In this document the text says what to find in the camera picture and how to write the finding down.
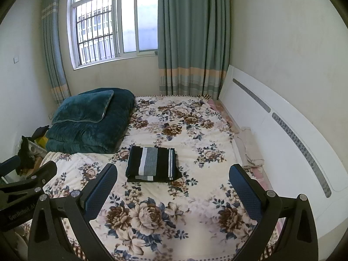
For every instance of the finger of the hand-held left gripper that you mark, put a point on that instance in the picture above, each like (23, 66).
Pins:
(9, 165)
(46, 171)

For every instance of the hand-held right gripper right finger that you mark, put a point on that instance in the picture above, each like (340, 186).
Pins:
(244, 193)

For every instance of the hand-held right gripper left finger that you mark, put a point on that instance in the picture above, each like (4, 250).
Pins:
(100, 190)

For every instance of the dark striped patterned sweater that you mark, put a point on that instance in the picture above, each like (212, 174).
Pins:
(152, 163)

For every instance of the yellow object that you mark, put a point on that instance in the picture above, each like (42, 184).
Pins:
(43, 142)

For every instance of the beige crumpled cloth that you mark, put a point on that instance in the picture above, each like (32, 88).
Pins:
(250, 146)

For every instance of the teal velvet quilt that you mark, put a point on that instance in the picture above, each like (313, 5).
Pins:
(89, 136)

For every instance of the white bed headboard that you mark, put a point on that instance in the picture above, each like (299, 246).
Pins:
(272, 141)

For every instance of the floral printed blanket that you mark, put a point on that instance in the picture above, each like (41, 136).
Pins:
(168, 217)

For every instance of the teal velvet pillow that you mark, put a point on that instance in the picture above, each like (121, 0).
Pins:
(84, 106)

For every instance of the narrow teal curtain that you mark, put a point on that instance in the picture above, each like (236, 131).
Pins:
(54, 59)

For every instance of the window with metal grille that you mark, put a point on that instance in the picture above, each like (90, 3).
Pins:
(108, 24)

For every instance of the wide teal curtain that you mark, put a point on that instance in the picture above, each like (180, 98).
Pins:
(190, 38)

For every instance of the white wall switch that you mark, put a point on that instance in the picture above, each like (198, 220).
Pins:
(16, 59)

